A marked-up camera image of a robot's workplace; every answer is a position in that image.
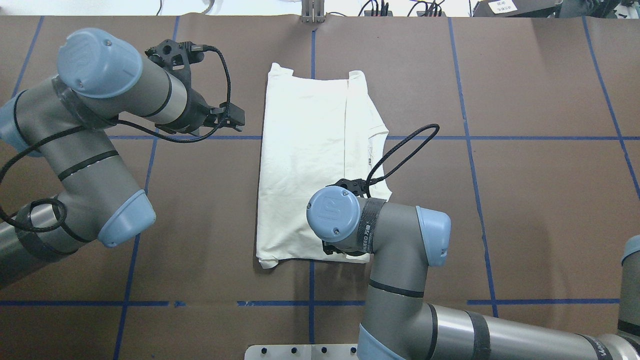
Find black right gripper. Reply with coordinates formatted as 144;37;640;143
322;241;368;257

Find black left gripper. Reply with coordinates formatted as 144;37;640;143
174;92;246;134

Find cream long-sleeve printed shirt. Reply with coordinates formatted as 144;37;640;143
256;63;389;269

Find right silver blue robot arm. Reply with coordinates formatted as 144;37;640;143
306;186;639;360

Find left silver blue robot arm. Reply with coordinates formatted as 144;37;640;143
0;28;246;288

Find orange black connector block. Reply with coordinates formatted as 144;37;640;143
358;0;393;18

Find black box with label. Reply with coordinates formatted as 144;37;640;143
471;0;562;18

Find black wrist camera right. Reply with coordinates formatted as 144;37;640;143
333;178;372;199

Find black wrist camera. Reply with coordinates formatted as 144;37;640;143
144;39;205;69
333;178;372;199

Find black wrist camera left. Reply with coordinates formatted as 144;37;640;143
144;39;205;69

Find white post with base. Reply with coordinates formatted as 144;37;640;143
244;343;360;360

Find aluminium frame post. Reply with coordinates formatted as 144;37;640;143
301;0;326;24

